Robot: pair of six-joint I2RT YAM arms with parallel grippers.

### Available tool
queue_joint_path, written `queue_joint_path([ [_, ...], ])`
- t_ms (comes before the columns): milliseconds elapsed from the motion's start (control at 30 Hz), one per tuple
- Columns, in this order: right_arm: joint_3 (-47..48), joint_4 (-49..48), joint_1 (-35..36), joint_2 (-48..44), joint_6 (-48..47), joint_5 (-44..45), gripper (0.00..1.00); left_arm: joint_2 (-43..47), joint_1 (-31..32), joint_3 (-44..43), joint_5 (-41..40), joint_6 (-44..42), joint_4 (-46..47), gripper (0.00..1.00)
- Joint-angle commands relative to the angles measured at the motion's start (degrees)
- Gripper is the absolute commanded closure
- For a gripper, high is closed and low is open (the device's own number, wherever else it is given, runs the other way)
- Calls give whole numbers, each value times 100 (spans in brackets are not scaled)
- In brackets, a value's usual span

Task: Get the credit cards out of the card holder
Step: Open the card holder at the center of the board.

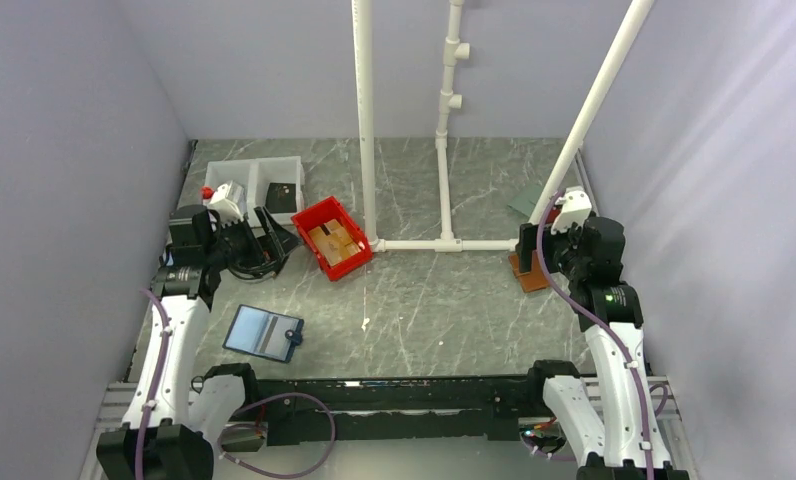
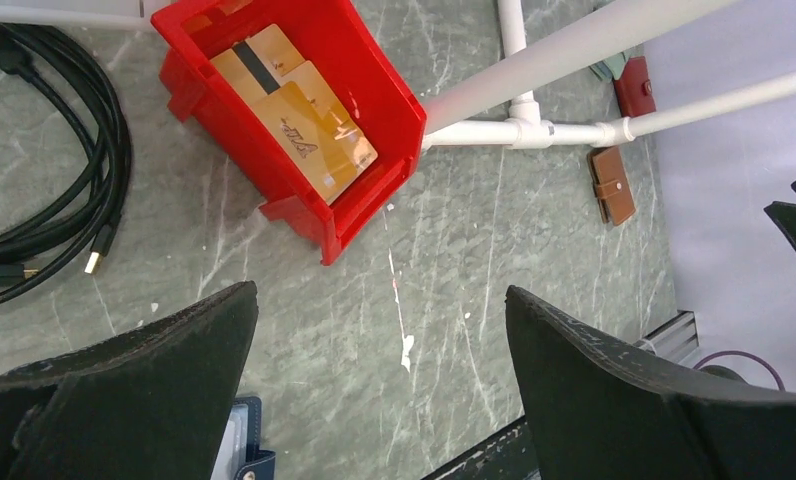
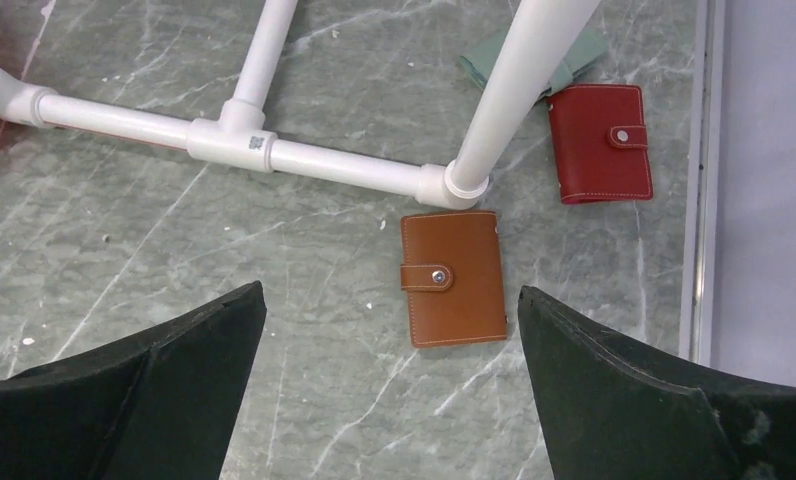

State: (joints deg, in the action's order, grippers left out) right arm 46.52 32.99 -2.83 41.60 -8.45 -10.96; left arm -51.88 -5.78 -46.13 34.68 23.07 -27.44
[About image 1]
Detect green card holder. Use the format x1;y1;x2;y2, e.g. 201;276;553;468
508;184;543;217

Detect brown items in bin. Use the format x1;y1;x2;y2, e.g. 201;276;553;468
308;219;361;267

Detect black card in tray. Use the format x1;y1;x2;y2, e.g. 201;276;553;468
264;182;298;214

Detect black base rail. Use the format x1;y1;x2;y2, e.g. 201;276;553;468
192;360;598;446

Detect red plastic bin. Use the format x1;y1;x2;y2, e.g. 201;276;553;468
291;196;373;282

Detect blue card holder open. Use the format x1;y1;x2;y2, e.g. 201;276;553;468
223;304;305;364

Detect white divided tray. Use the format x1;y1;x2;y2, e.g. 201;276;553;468
204;156;304;226

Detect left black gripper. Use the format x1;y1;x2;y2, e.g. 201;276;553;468
204;205;302;271

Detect brown leather card holder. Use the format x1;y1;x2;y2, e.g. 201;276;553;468
508;252;550;293

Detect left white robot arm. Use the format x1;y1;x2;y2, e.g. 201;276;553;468
96;204;300;479

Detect white PVC pipe frame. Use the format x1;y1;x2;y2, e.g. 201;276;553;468
351;0;656;254

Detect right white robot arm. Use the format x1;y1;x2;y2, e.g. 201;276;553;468
516;215;690;479

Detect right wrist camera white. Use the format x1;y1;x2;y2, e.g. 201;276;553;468
549;186;593;235

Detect black coiled cable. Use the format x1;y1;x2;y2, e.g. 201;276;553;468
227;254;287;283

